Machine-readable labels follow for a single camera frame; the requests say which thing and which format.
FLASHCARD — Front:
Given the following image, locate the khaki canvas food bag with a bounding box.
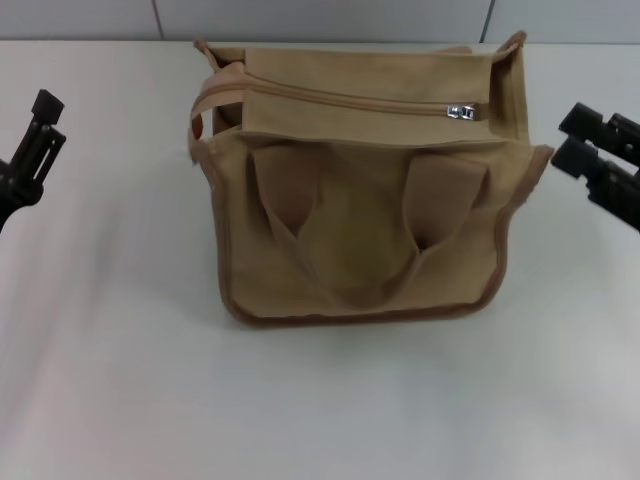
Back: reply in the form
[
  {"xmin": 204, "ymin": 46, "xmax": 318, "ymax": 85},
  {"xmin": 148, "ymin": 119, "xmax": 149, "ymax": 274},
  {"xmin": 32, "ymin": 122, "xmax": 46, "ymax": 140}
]
[{"xmin": 185, "ymin": 30, "xmax": 557, "ymax": 333}]

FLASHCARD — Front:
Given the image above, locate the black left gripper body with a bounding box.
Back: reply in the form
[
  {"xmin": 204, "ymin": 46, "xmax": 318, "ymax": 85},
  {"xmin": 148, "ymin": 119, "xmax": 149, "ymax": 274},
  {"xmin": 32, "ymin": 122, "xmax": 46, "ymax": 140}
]
[{"xmin": 0, "ymin": 158, "xmax": 42, "ymax": 234}]

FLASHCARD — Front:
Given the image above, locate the silver metal zipper pull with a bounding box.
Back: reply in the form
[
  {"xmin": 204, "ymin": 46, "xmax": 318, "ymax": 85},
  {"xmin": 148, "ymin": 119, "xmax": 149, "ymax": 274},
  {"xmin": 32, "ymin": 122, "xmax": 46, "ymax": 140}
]
[{"xmin": 445, "ymin": 102, "xmax": 477, "ymax": 122}]

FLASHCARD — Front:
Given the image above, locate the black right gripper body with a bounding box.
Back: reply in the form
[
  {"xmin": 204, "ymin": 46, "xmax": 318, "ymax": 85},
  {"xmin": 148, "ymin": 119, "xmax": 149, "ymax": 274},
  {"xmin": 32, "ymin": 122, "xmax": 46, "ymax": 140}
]
[{"xmin": 597, "ymin": 142, "xmax": 640, "ymax": 232}]

